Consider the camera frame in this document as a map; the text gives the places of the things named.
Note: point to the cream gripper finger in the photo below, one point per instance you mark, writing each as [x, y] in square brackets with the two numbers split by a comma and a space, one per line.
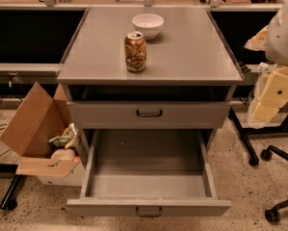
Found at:
[273, 96]

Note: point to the orange soda can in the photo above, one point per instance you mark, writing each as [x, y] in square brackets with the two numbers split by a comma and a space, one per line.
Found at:
[135, 51]

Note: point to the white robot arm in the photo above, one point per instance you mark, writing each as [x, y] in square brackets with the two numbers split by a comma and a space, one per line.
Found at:
[276, 51]

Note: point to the grey drawer cabinet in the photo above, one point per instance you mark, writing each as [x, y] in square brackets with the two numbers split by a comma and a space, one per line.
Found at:
[187, 62]

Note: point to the open grey lower drawer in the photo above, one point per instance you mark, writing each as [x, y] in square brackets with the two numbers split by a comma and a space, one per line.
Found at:
[148, 174]

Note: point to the closed grey upper drawer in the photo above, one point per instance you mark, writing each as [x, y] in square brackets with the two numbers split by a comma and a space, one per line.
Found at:
[148, 115]

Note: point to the black table stand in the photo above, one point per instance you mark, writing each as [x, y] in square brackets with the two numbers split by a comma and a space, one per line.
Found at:
[281, 129]

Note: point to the black chair base leg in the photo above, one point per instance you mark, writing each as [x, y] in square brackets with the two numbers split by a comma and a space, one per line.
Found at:
[267, 154]

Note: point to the black caster wheel leg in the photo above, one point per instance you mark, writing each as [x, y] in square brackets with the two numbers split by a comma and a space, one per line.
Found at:
[273, 215]

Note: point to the white ceramic bowl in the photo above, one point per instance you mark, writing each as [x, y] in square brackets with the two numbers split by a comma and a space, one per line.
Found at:
[149, 24]

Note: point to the crumpled wrapper trash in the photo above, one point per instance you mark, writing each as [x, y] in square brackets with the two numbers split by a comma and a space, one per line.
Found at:
[66, 139]

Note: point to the brown cardboard box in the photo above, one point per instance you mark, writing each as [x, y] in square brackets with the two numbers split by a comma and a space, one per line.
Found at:
[39, 118]

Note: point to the black left stand foot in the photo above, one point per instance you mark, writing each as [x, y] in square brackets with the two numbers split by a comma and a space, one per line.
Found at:
[9, 200]

